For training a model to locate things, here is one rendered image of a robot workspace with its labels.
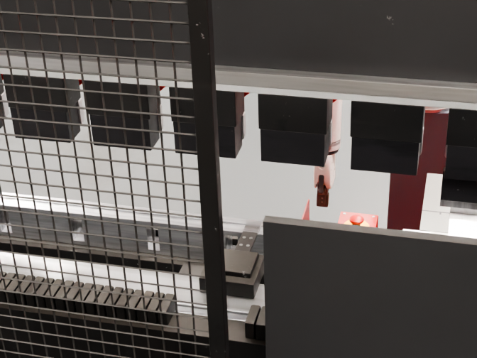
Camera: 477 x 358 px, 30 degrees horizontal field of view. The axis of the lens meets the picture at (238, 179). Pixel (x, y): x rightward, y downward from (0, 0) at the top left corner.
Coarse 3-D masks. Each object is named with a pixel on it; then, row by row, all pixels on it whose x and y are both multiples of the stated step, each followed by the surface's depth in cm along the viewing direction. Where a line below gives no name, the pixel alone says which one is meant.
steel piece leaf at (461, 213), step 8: (456, 208) 208; (456, 216) 208; (464, 216) 208; (472, 216) 208; (456, 224) 205; (464, 224) 205; (472, 224) 205; (456, 232) 202; (464, 232) 202; (472, 232) 202
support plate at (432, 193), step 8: (432, 176) 224; (440, 176) 224; (432, 184) 221; (440, 184) 221; (424, 192) 218; (432, 192) 217; (440, 192) 217; (424, 200) 215; (432, 200) 214; (424, 208) 212; (432, 208) 211; (440, 208) 211; (448, 208) 211; (424, 216) 209; (432, 216) 209; (440, 216) 208; (448, 216) 208; (424, 224) 206; (432, 224) 206; (440, 224) 205; (448, 224) 205; (448, 232) 203
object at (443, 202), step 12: (444, 168) 193; (444, 180) 193; (456, 180) 192; (468, 180) 192; (444, 192) 194; (456, 192) 194; (468, 192) 193; (444, 204) 197; (456, 204) 196; (468, 204) 195
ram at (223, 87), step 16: (96, 80) 198; (112, 80) 197; (128, 80) 196; (144, 80) 195; (160, 80) 194; (304, 96) 188; (320, 96) 187; (336, 96) 186; (352, 96) 185; (368, 96) 184
